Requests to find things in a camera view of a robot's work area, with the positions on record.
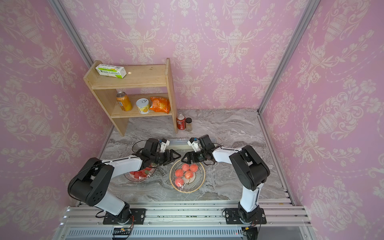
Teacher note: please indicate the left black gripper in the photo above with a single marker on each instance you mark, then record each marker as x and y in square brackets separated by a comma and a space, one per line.
[171, 156]

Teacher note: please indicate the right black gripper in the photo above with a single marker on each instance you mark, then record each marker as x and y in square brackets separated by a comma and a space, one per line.
[190, 155]

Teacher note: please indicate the beige plastic wrap dispenser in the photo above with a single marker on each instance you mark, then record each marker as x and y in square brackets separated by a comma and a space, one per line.
[179, 144]

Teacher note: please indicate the patterned plate with peaches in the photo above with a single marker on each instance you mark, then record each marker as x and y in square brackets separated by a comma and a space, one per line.
[187, 177]

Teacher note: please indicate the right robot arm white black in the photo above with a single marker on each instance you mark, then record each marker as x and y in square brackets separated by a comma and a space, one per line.
[251, 170]

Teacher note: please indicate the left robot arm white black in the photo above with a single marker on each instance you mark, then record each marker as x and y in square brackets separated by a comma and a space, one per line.
[91, 183]

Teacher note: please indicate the peach fruit pile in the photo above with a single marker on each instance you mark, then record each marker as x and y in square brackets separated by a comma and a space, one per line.
[185, 175]

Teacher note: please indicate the small brown spice jar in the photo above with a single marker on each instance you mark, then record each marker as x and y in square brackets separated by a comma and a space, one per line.
[189, 124]

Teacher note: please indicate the red soda can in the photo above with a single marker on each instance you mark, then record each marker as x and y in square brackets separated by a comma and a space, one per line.
[181, 122]

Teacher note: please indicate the red strawberries pile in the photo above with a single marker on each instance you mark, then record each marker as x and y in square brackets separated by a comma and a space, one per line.
[139, 176]

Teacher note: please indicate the orange snack bag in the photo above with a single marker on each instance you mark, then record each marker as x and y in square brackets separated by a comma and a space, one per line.
[160, 105]

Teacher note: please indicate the white yellow cup container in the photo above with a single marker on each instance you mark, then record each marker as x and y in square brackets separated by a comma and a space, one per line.
[143, 106]

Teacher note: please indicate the orange drink can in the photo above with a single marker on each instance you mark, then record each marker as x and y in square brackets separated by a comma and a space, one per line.
[124, 101]

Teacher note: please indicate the small electronics board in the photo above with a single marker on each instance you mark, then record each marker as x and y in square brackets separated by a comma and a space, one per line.
[122, 232]

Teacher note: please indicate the wooden two-tier shelf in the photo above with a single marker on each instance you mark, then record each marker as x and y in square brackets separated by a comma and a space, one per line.
[142, 81]

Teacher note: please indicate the white green carton box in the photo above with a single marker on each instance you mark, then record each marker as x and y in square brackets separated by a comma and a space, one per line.
[111, 71]

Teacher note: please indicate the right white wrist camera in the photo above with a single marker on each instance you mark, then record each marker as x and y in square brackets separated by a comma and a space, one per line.
[194, 143]

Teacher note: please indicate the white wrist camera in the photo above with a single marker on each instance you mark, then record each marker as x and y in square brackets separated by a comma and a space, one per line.
[194, 143]
[164, 143]

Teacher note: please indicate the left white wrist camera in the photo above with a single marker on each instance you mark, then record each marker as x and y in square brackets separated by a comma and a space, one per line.
[164, 143]

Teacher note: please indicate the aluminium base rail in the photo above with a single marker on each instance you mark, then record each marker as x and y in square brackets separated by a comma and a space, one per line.
[194, 220]

